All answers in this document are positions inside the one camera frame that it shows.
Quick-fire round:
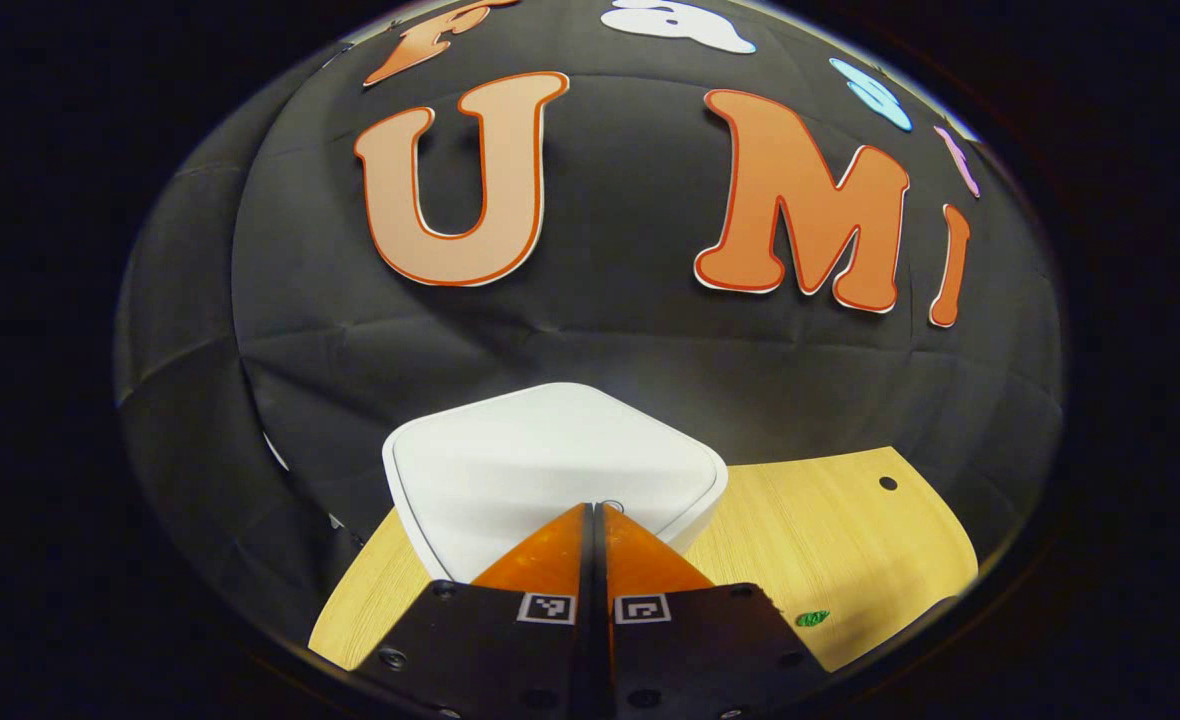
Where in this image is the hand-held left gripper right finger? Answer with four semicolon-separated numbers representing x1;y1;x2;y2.
597;502;836;720

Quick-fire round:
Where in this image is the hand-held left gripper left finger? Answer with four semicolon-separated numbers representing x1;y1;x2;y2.
350;502;597;720

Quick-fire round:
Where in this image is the white desktop garbage bin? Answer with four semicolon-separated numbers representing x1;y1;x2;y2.
382;382;729;583

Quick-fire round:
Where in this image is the black backdrop cloth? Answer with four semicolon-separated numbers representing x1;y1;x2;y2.
113;0;1066;641

